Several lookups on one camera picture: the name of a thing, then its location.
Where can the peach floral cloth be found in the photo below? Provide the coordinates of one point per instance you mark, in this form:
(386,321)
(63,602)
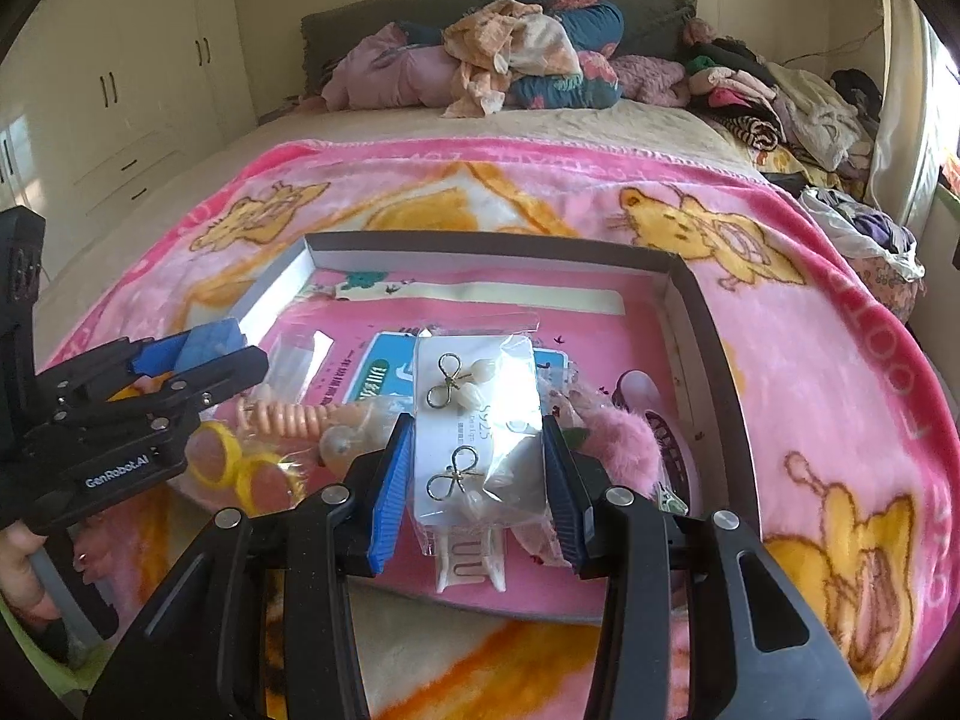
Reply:
(510,41)

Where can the pink quilt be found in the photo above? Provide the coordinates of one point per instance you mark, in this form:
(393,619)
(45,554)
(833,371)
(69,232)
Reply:
(390,71)

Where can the bag of yellow hair rings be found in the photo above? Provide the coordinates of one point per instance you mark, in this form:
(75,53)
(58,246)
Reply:
(225,461)

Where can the person's left hand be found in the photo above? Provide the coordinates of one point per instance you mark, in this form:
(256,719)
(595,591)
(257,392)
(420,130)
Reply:
(22,570)

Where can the cream wardrobe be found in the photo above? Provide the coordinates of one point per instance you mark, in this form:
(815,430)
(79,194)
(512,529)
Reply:
(112,90)

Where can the pink book blue label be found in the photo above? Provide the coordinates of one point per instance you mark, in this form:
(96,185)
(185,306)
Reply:
(637,345)

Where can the earring card packet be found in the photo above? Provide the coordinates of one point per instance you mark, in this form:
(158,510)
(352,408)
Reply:
(472,450)

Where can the pink printed blanket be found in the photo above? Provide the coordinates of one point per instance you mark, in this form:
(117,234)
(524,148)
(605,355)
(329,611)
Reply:
(525,187)

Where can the dark blue floral quilt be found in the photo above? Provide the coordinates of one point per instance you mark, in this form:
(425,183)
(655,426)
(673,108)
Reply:
(592,19)

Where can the person's left forearm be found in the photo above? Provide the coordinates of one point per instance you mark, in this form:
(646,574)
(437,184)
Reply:
(30,660)

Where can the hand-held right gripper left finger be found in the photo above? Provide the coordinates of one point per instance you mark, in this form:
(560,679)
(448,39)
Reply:
(394,499)

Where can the pink fuzzy garment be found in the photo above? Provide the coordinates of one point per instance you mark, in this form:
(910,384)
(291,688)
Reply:
(652,79)

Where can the floral fabric hair bow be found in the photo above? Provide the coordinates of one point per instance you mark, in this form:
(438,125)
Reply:
(577,399)

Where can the cream curtain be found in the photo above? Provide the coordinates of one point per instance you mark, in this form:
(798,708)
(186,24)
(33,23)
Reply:
(904,90)

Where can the pink fluffy hair clip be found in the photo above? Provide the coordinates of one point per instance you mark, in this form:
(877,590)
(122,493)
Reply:
(611,442)

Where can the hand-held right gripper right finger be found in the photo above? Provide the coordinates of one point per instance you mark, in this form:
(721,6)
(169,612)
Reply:
(562,499)

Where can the grey cardboard box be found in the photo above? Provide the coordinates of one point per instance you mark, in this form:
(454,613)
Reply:
(720,405)

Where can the pile of clothes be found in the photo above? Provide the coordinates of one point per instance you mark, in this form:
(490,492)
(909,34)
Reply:
(795,105)

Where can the beige bed sheet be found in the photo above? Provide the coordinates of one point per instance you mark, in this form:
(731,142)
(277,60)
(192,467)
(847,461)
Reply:
(600,127)

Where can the small blue box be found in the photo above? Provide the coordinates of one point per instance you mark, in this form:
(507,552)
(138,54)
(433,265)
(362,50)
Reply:
(217,345)

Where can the white hair clip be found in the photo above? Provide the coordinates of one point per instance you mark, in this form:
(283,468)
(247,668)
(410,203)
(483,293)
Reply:
(469,562)

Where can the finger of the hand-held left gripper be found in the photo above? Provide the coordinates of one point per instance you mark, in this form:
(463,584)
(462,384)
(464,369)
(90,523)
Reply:
(225,375)
(157,356)

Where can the grey bed headboard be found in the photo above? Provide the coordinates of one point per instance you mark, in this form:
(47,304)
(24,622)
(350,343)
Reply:
(330,37)

